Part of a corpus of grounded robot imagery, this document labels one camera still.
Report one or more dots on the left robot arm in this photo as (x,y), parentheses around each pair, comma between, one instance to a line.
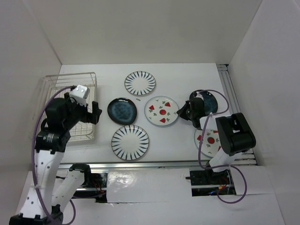
(43,204)

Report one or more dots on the white wire dish rack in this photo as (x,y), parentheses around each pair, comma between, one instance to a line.
(52,117)

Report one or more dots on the aluminium rail frame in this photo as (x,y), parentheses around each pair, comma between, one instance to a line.
(236,112)

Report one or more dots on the blue striped plate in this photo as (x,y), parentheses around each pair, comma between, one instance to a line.
(140,83)
(130,143)

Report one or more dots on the strawberry pattern plate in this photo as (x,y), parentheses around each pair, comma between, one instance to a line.
(161,111)
(210,144)

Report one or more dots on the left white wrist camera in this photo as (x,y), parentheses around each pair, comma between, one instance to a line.
(79,95)

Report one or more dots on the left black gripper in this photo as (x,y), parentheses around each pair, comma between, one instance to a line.
(71,102)

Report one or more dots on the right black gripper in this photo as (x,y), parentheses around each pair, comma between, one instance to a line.
(181,113)

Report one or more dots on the dark blue glazed plate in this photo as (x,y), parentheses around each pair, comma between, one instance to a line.
(122,111)
(210,102)

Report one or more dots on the white glossy cover sheet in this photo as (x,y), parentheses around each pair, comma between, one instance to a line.
(148,186)

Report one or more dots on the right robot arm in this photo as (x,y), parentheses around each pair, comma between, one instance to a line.
(222,138)

